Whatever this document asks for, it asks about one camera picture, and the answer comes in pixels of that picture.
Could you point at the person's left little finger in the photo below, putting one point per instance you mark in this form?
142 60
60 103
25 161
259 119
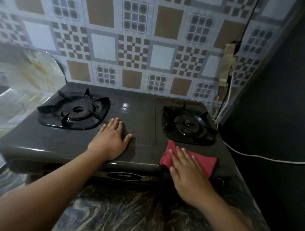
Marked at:
103 130

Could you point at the person's left forearm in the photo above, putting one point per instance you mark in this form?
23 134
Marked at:
47 195

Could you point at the person's right thumb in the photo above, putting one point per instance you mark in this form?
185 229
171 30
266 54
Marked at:
172 173

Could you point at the large black burner grate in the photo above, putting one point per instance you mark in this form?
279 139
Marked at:
76 109

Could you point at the person's right middle finger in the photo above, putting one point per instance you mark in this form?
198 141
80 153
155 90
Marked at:
185 156

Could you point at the black two-burner gas stove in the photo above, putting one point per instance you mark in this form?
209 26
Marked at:
140 119

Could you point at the person's left middle finger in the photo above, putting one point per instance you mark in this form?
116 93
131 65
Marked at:
115 125

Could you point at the person's right forearm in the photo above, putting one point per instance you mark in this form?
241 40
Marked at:
221 214

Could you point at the small black burner grate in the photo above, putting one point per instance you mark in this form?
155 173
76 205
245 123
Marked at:
188 125

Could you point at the person's left hand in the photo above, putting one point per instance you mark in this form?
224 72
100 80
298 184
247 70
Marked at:
108 142

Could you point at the person's right hand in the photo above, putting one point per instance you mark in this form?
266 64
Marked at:
189 179

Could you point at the clear plastic splash guard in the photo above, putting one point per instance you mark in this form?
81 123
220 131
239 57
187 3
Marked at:
26 81

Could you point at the red cleaning cloth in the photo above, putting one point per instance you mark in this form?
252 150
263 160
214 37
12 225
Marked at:
205 164

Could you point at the person's left thumb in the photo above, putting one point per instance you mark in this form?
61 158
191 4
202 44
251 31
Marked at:
126 140

